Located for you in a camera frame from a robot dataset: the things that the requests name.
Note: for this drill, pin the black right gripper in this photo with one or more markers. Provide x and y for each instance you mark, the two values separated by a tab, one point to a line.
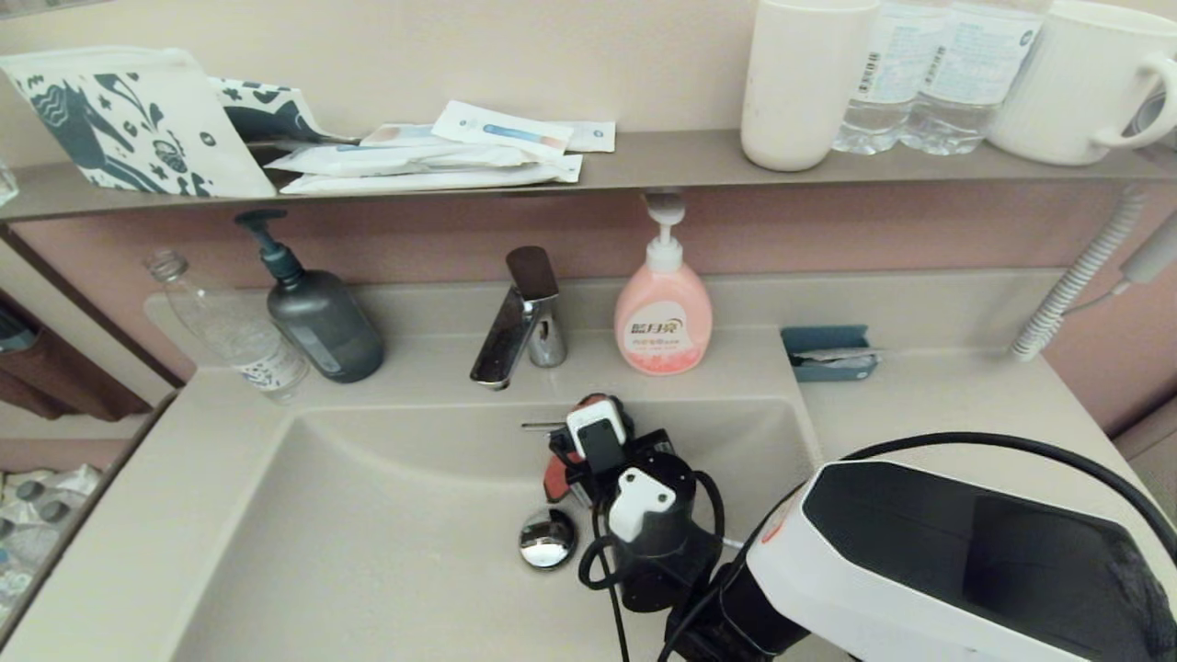
588	478

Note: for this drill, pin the chrome faucet with brown lever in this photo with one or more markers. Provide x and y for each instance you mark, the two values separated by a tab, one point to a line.
515	329

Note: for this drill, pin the beige sink basin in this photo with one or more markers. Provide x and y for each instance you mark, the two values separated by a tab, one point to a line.
368	533

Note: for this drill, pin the chrome drain stopper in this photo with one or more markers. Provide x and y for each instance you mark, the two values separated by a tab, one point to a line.
547	540

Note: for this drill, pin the pink hand soap pump bottle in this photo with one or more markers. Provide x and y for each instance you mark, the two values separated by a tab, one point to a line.
662	322

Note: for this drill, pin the blue soap tray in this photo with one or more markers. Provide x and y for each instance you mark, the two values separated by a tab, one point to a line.
809	336

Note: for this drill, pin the silver packet in tray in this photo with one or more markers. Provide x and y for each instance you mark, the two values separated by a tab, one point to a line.
828	357

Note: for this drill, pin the dark grey pump bottle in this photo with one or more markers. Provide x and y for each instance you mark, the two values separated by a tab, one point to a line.
322	326

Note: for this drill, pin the long white sealed packet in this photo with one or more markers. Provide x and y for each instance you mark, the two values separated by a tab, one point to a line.
397	160
443	179

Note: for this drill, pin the small white sachet with logo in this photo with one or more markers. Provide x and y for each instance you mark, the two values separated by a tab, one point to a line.
595	136

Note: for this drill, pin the white toothbrush packet blue print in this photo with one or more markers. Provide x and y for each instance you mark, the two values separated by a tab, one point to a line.
504	131

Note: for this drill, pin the clear empty plastic bottle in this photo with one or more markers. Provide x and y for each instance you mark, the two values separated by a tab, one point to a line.
237	338

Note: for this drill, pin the white packet with pink print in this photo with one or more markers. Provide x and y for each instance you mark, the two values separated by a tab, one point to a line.
397	136

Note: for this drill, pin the white plain tumbler cup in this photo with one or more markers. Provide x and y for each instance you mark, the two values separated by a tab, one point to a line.
802	83

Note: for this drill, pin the small white teal-print pouch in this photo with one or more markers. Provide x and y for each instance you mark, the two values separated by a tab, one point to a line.
267	112

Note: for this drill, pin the clear water bottle white label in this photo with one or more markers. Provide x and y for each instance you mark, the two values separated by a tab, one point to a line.
978	64
896	64

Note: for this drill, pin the brown hanging towel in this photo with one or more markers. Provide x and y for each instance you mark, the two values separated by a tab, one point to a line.
55	386

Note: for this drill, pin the shrink-wrapped water bottle pack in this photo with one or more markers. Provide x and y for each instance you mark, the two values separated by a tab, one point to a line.
46	515

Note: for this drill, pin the large white teal-print pouch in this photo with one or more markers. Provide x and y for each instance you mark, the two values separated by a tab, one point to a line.
115	119

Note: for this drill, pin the white ribbed mug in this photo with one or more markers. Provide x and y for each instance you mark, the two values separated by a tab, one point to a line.
1068	83

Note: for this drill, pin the clear glass cup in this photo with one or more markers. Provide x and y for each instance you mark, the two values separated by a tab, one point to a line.
5	184

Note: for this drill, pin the grey wall shelf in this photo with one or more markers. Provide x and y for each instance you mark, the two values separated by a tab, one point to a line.
662	164

